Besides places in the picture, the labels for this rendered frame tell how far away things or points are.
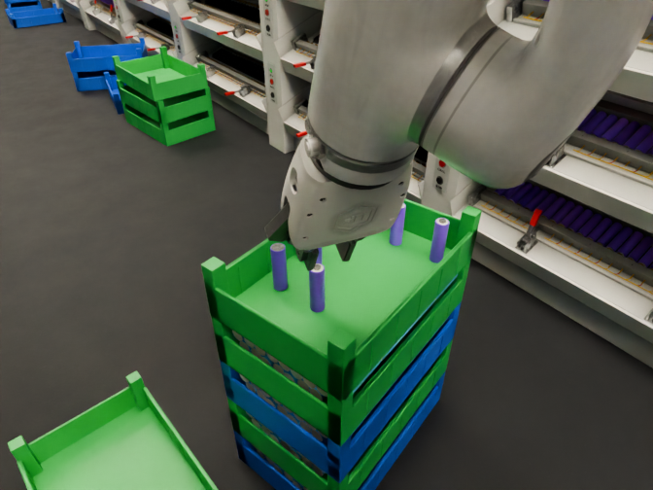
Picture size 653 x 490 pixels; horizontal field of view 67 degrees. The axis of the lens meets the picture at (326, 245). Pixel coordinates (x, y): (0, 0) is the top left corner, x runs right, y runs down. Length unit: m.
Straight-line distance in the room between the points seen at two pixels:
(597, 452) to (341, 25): 0.82
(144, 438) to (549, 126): 0.80
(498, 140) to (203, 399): 0.77
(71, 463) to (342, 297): 0.53
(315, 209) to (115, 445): 0.64
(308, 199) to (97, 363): 0.76
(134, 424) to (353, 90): 0.76
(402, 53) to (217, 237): 1.07
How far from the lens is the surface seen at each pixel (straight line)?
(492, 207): 1.19
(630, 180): 0.99
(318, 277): 0.56
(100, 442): 0.94
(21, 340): 1.18
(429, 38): 0.27
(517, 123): 0.26
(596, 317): 1.13
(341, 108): 0.30
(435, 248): 0.67
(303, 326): 0.58
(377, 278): 0.65
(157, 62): 2.07
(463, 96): 0.27
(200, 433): 0.90
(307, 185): 0.37
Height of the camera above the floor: 0.74
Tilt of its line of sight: 37 degrees down
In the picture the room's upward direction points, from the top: straight up
